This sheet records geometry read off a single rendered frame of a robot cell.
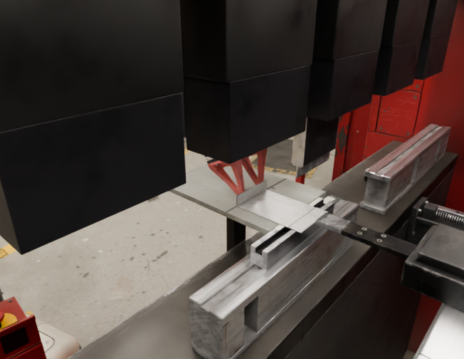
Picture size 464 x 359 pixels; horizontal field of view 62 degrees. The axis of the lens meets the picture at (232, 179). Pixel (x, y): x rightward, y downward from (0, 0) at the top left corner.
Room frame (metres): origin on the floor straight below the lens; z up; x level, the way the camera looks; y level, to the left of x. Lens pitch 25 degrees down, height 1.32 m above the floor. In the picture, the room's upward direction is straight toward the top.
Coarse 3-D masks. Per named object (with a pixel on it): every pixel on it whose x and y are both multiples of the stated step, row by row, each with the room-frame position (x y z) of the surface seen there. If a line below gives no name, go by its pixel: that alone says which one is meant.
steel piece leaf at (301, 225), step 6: (312, 210) 0.57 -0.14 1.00; (318, 210) 0.57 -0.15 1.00; (324, 210) 0.57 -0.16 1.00; (306, 216) 0.55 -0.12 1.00; (312, 216) 0.55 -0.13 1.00; (318, 216) 0.55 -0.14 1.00; (300, 222) 0.53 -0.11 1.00; (306, 222) 0.53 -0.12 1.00; (312, 222) 0.53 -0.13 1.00; (288, 228) 0.51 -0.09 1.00; (294, 228) 0.51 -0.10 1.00; (300, 228) 0.51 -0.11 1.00; (306, 228) 0.51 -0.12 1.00
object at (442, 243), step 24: (336, 216) 0.54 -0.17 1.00; (360, 240) 0.48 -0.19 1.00; (384, 240) 0.47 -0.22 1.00; (432, 240) 0.43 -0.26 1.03; (456, 240) 0.43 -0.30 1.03; (408, 264) 0.40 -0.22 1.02; (432, 264) 0.39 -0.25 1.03; (456, 264) 0.38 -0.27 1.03; (432, 288) 0.37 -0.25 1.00; (456, 288) 0.36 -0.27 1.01
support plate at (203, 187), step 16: (192, 176) 0.71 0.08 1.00; (208, 176) 0.71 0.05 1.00; (272, 176) 0.71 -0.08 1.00; (176, 192) 0.65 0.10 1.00; (192, 192) 0.64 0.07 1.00; (208, 192) 0.64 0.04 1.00; (224, 192) 0.64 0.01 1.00; (288, 192) 0.64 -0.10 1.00; (304, 192) 0.64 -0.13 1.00; (320, 192) 0.64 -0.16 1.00; (208, 208) 0.59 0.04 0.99; (224, 208) 0.58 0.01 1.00; (240, 208) 0.58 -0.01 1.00; (256, 224) 0.53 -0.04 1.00; (272, 224) 0.53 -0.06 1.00
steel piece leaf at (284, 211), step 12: (264, 180) 0.64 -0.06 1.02; (252, 192) 0.61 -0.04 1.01; (264, 192) 0.63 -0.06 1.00; (240, 204) 0.59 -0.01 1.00; (252, 204) 0.59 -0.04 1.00; (264, 204) 0.59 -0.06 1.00; (276, 204) 0.59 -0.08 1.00; (288, 204) 0.59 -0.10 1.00; (300, 204) 0.59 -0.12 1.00; (264, 216) 0.55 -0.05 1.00; (276, 216) 0.55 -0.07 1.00; (288, 216) 0.55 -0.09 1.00; (300, 216) 0.55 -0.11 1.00
